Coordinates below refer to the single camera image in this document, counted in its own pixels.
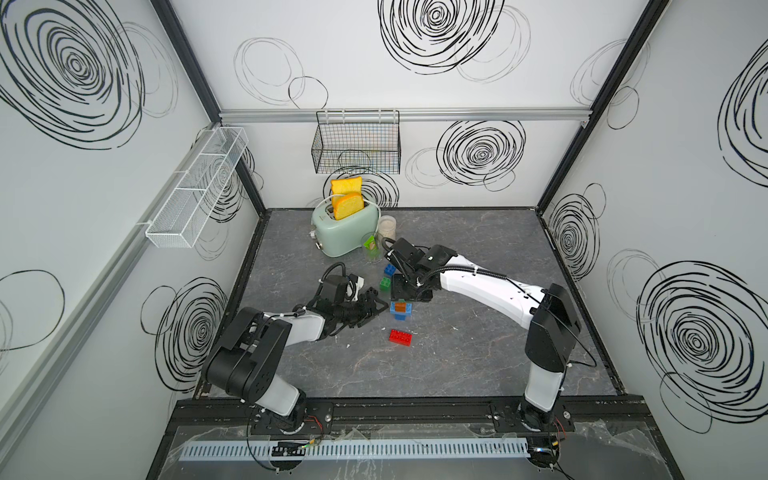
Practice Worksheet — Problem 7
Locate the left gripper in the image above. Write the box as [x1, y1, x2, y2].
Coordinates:
[333, 293, 387, 327]

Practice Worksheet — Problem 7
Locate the light blue long lego brick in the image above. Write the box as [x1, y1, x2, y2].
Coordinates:
[390, 301, 413, 321]

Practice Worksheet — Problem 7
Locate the red long lego brick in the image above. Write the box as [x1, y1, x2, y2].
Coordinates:
[388, 329, 413, 347]

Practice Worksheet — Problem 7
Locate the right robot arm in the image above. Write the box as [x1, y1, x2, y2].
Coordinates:
[384, 238, 581, 432]

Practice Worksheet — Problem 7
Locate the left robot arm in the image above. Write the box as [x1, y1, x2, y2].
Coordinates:
[202, 274, 389, 423]

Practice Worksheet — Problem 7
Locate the clear glass with green packets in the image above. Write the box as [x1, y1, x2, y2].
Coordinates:
[361, 231, 382, 263]

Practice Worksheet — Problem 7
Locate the beige speckled cup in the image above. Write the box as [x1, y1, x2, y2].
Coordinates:
[377, 215, 397, 240]

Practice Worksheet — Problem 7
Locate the mint green toaster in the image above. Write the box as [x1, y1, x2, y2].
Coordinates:
[310, 197, 381, 258]

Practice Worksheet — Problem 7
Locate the front orange toast slice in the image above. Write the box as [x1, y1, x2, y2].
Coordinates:
[332, 193, 365, 221]

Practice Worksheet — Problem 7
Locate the rear yellow toast slice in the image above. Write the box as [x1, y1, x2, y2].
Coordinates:
[331, 176, 363, 196]

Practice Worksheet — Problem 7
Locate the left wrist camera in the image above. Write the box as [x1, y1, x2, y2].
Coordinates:
[346, 274, 365, 302]

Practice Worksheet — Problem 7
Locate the black wire basket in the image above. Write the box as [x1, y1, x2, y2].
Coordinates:
[311, 110, 402, 174]

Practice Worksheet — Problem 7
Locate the white slotted cable duct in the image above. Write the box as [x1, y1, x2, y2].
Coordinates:
[179, 438, 531, 462]

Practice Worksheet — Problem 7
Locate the white mesh wall shelf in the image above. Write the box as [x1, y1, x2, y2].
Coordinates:
[145, 126, 248, 249]

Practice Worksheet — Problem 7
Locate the black front rail frame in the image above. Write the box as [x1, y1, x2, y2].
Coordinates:
[164, 395, 651, 435]

